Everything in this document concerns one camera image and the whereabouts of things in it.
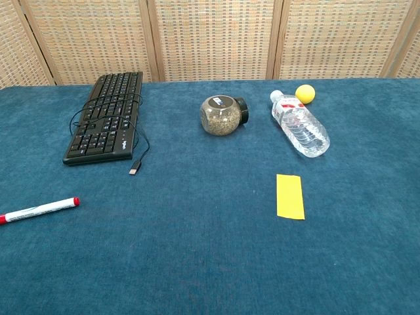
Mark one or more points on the yellow foam ball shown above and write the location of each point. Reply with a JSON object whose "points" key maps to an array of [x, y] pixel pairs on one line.
{"points": [[305, 94]]}

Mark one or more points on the round glass jar black lid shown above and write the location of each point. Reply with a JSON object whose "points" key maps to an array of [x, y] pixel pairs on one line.
{"points": [[220, 121]]}

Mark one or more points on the clear plastic water bottle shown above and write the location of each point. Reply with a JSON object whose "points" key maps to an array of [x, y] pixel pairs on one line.
{"points": [[305, 131]]}

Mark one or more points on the red white marker pen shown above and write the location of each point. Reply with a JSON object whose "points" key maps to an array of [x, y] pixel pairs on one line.
{"points": [[39, 210]]}

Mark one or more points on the small yellow block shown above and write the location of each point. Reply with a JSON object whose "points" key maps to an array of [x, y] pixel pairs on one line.
{"points": [[290, 197]]}

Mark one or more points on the black computer keyboard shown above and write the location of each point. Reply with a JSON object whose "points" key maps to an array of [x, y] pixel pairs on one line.
{"points": [[98, 144]]}

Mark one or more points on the blue plush table cloth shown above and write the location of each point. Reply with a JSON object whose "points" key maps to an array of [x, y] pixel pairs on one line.
{"points": [[203, 256]]}

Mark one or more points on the woven folding screen panel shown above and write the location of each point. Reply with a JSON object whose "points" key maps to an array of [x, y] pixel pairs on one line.
{"points": [[16, 49], [341, 39], [92, 39], [411, 62], [213, 39]]}

